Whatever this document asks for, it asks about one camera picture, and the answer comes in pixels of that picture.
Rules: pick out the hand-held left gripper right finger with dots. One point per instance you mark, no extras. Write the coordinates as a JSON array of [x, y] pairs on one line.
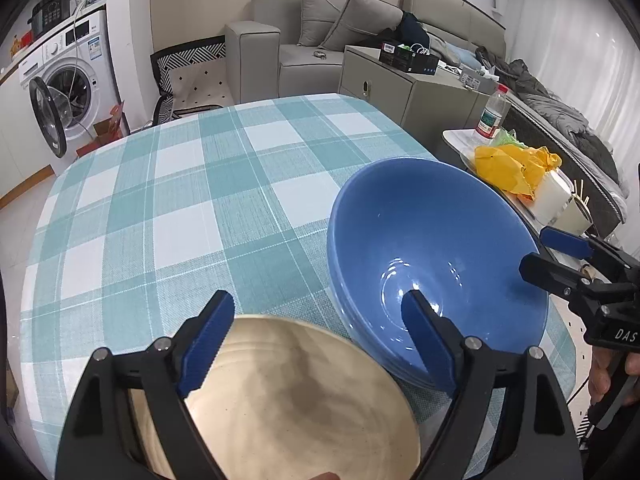
[[427, 350]]

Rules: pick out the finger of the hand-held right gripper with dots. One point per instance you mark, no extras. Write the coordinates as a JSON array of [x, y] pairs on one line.
[[565, 242], [550, 272]]

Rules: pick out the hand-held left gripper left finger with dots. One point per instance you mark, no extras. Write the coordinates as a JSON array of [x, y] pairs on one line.
[[205, 345]]

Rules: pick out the person's right hand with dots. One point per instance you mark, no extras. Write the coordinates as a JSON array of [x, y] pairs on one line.
[[602, 375]]

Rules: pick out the person's left hand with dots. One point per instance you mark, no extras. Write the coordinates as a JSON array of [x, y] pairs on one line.
[[325, 476]]

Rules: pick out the paper cup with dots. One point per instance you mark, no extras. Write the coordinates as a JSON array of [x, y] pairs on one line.
[[575, 217]]

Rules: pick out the white container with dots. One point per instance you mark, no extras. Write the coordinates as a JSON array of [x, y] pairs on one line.
[[550, 197]]

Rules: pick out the wooden chopsticks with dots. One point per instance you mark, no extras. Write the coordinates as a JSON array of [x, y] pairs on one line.
[[581, 192]]

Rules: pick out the white dotted floor mat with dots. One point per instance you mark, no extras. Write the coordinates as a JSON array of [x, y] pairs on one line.
[[575, 375]]

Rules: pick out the yellow plastic bag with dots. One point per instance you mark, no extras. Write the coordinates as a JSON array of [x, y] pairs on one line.
[[515, 167]]

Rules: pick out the green plastic bag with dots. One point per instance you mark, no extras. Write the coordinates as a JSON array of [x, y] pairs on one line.
[[505, 138]]

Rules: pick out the grey blanket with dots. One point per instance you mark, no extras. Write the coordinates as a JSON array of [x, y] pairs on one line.
[[565, 115]]

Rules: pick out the teal checkered tablecloth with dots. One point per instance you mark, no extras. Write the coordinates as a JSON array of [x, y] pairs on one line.
[[175, 210]]

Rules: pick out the white side table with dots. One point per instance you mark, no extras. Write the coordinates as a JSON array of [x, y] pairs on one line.
[[460, 142]]

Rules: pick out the clear plastic bottle red cap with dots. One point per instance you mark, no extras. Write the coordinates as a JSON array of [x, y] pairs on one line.
[[491, 115]]

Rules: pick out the tissue box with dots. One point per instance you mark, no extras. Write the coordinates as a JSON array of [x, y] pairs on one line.
[[477, 80]]

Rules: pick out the grey side cabinet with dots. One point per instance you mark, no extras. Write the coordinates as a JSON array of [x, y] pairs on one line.
[[390, 95]]

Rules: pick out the small open cardboard box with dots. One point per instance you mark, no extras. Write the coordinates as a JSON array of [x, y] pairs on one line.
[[107, 127]]

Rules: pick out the black box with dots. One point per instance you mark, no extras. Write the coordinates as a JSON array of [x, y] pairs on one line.
[[407, 59]]

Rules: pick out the dark bag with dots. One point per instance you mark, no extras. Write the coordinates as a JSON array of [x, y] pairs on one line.
[[414, 27]]

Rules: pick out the black white patterned chair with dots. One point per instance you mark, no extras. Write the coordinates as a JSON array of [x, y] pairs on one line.
[[195, 80]]

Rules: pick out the white kitchen counter cabinet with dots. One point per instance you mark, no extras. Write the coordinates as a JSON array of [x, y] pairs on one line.
[[20, 135]]

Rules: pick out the grey sofa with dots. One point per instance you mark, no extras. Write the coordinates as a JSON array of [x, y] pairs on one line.
[[255, 60]]

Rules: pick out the white washing machine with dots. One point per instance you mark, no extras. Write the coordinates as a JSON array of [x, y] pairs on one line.
[[92, 75]]

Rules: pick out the grey cushion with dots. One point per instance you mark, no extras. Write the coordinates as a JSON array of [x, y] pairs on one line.
[[317, 15], [365, 20]]

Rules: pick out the red box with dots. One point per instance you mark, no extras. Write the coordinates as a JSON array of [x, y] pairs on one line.
[[26, 37]]

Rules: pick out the black pressure cooker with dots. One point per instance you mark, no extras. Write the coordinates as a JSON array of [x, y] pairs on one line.
[[50, 12]]

